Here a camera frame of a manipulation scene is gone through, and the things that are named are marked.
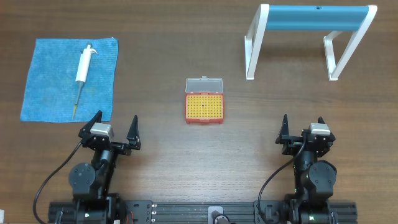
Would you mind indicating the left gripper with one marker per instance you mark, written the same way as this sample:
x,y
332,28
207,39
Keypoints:
x,y
101,143

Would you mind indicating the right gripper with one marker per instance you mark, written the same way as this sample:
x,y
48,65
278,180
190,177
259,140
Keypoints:
x,y
317,144

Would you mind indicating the white pipette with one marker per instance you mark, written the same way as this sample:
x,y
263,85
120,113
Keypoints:
x,y
83,67

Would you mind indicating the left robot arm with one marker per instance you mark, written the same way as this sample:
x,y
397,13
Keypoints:
x,y
82,180

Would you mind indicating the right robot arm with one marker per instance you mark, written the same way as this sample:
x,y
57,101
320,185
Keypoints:
x,y
320,179

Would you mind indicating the blue cloth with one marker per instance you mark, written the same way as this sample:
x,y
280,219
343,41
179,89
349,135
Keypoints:
x,y
49,81

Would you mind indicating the red and yellow tip box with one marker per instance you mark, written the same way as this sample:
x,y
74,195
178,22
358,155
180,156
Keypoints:
x,y
204,107

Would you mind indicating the white and blue stand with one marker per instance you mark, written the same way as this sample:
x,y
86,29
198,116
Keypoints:
x,y
311,18

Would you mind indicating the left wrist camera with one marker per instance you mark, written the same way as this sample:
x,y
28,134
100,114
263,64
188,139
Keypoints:
x,y
102,130

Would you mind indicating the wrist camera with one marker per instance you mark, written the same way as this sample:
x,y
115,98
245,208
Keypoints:
x,y
319,129
102,130

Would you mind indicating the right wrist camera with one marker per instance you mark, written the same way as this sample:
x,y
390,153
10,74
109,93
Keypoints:
x,y
319,129

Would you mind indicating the mounting rail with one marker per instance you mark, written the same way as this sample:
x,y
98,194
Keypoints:
x,y
186,211

